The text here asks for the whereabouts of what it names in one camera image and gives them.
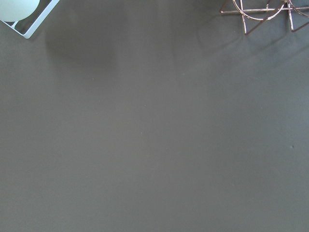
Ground copper wire bottle rack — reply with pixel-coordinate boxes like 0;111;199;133
219;0;309;35

